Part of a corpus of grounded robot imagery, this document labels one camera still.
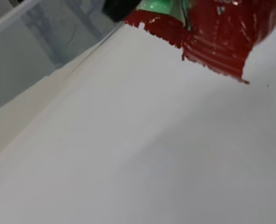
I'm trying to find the red green foil packet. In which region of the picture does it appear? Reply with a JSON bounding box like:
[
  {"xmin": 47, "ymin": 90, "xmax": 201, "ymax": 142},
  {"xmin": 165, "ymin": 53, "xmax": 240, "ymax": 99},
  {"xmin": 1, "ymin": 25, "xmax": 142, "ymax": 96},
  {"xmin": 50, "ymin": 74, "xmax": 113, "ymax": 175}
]
[{"xmin": 123, "ymin": 0, "xmax": 276, "ymax": 85}]

